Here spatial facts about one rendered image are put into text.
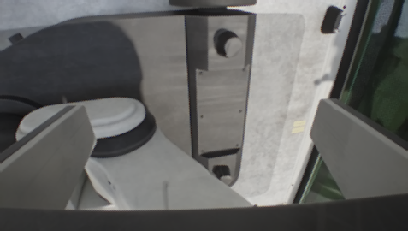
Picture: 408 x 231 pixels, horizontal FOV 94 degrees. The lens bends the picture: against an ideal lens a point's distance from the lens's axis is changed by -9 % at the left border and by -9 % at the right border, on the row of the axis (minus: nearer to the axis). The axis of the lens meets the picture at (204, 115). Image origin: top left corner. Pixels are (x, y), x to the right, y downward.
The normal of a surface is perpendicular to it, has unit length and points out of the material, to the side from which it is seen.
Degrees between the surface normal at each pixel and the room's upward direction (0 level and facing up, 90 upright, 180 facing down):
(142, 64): 0
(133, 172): 90
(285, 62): 0
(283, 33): 0
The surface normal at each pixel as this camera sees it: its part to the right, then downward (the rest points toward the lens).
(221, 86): 0.23, 0.51
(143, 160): -0.01, -0.85
